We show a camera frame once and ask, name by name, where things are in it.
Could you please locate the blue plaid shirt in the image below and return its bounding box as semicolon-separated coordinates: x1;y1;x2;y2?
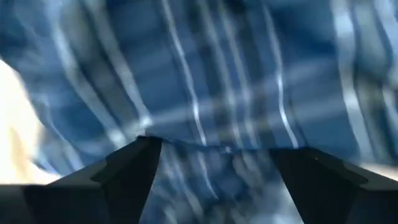
0;0;398;224

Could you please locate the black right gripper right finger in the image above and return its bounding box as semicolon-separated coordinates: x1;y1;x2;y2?
268;146;398;224

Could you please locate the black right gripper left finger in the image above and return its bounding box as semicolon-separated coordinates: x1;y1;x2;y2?
0;135;163;224

